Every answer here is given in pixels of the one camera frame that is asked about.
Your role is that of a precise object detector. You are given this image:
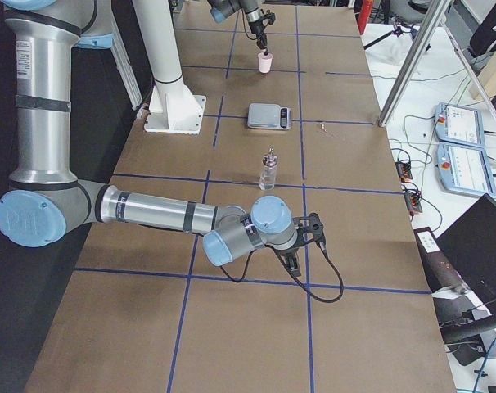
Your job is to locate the upper teach pendant tablet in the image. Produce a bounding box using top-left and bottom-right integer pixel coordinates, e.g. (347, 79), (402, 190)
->
(434, 102), (485, 147)

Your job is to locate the grey digital kitchen scale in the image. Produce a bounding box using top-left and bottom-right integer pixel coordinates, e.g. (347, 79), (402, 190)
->
(247, 102), (291, 130)

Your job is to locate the white pedestal column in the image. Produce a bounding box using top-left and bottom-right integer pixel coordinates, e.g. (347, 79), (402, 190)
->
(133, 0), (206, 134)

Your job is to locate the lower teach pendant tablet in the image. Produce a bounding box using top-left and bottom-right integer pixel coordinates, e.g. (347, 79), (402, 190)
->
(436, 142), (496, 198)

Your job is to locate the teach pendant tablet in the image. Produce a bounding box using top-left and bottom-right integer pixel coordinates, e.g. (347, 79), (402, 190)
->
(436, 142), (496, 198)
(434, 102), (485, 147)

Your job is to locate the black computer monitor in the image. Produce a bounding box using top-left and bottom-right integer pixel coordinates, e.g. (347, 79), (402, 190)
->
(437, 194), (496, 313)

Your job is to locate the glass sauce dispenser bottle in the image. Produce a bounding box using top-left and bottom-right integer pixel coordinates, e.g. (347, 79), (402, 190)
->
(259, 147), (278, 191)

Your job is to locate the orange black connector block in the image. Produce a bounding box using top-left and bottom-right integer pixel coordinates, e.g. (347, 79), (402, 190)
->
(395, 160), (413, 183)

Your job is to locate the aluminium frame post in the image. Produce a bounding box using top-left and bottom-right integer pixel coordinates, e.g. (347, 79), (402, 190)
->
(377, 0), (450, 127)

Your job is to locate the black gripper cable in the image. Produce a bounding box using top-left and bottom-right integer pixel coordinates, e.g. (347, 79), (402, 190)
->
(219, 241), (345, 303)

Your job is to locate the pink paper cup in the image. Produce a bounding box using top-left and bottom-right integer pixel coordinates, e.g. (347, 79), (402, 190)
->
(257, 52), (273, 74)

